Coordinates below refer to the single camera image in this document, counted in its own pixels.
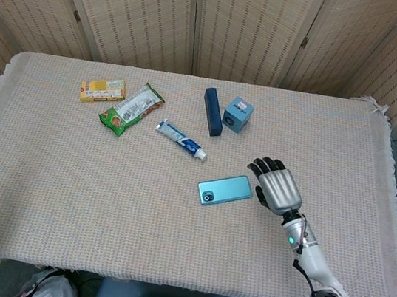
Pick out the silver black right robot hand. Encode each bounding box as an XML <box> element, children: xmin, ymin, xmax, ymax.
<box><xmin>241</xmin><ymin>154</ymin><xmax>309</xmax><ymax>218</ymax></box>

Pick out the smartphone black screen teal back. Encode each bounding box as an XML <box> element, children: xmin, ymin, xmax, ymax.
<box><xmin>195</xmin><ymin>168</ymin><xmax>256</xmax><ymax>213</ymax></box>

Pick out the light blue cube box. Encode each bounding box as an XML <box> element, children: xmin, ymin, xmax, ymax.
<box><xmin>220</xmin><ymin>94</ymin><xmax>257</xmax><ymax>136</ymax></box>

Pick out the dark blue oblong box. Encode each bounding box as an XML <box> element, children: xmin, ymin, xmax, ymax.
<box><xmin>197</xmin><ymin>86</ymin><xmax>229</xmax><ymax>138</ymax></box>

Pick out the blue white toothpaste tube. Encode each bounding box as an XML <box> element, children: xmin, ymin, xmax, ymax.
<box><xmin>151</xmin><ymin>116</ymin><xmax>213</xmax><ymax>163</ymax></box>

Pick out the white pink plastic bag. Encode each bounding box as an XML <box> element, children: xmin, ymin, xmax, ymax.
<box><xmin>13</xmin><ymin>264</ymin><xmax>82</xmax><ymax>297</ymax></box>

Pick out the beige waffle weave tablecloth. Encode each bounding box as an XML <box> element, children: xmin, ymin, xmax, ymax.
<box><xmin>0</xmin><ymin>43</ymin><xmax>397</xmax><ymax>297</ymax></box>

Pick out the green snack bag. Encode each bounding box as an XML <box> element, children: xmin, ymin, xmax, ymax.
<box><xmin>95</xmin><ymin>75</ymin><xmax>168</xmax><ymax>143</ymax></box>

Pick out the yellow flat carton box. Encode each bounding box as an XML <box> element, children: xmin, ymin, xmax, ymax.
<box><xmin>78</xmin><ymin>74</ymin><xmax>129</xmax><ymax>109</ymax></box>

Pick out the woven rattan folding screen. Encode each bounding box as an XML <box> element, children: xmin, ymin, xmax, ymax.
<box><xmin>0</xmin><ymin>0</ymin><xmax>397</xmax><ymax>186</ymax></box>

